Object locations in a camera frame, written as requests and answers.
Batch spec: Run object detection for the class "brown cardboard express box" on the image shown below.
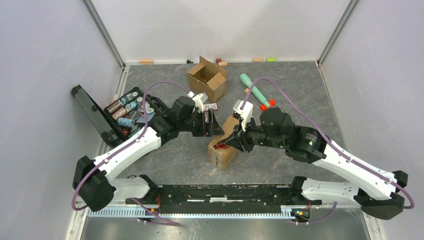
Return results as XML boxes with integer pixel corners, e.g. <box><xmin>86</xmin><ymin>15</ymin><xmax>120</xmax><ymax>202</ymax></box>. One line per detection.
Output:
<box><xmin>186</xmin><ymin>56</ymin><xmax>227</xmax><ymax>103</ymax></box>

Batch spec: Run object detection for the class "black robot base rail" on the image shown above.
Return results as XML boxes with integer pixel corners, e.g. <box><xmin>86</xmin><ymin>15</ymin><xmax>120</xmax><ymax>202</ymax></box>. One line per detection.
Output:
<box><xmin>138</xmin><ymin>184</ymin><xmax>322</xmax><ymax>214</ymax></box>

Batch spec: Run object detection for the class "small red white box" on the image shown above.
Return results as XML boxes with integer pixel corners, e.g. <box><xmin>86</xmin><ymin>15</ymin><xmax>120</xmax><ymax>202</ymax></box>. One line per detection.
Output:
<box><xmin>203</xmin><ymin>103</ymin><xmax>218</xmax><ymax>111</ymax></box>

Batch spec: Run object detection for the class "purple cable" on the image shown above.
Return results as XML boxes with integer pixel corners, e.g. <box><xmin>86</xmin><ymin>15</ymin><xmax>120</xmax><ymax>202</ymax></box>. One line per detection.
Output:
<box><xmin>71</xmin><ymin>80</ymin><xmax>196</xmax><ymax>228</ymax></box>
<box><xmin>240</xmin><ymin>77</ymin><xmax>416</xmax><ymax>226</ymax></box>

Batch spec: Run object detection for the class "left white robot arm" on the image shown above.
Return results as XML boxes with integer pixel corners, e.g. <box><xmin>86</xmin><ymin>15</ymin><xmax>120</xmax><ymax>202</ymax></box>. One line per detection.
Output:
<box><xmin>71</xmin><ymin>95</ymin><xmax>224</xmax><ymax>212</ymax></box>

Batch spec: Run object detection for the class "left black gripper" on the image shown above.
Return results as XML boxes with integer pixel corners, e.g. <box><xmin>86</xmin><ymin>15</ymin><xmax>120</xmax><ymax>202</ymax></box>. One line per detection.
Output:
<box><xmin>179</xmin><ymin>108</ymin><xmax>224</xmax><ymax>137</ymax></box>

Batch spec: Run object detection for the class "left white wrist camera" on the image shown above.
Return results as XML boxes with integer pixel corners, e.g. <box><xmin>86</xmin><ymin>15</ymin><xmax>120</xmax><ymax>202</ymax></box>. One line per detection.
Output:
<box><xmin>187</xmin><ymin>91</ymin><xmax>208</xmax><ymax>113</ymax></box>

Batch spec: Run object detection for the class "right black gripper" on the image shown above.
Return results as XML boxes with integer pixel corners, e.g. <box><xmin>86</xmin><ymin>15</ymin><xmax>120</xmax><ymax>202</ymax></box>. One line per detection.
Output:
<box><xmin>225</xmin><ymin>114</ymin><xmax>287</xmax><ymax>153</ymax></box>

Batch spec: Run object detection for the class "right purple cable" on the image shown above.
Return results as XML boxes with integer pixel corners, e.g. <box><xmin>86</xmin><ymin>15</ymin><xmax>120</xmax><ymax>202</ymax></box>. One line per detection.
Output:
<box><xmin>240</xmin><ymin>77</ymin><xmax>416</xmax><ymax>226</ymax></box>

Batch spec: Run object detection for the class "tan block far left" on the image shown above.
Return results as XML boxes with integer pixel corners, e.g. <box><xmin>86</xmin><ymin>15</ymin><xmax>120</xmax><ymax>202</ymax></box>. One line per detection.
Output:
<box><xmin>139</xmin><ymin>59</ymin><xmax>154</xmax><ymax>65</ymax></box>

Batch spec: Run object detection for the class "black case with poker chips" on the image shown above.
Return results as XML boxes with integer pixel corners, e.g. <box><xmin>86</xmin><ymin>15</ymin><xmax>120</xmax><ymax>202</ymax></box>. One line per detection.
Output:
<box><xmin>71</xmin><ymin>85</ymin><xmax>168</xmax><ymax>163</ymax></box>

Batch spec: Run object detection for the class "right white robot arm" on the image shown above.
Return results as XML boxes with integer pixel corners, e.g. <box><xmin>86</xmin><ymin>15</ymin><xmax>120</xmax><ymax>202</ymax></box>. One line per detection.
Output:
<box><xmin>221</xmin><ymin>105</ymin><xmax>408</xmax><ymax>220</ymax></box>

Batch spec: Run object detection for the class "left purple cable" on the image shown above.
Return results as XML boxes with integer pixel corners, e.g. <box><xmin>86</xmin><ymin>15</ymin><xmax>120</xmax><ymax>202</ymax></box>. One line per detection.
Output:
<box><xmin>71</xmin><ymin>80</ymin><xmax>196</xmax><ymax>228</ymax></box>

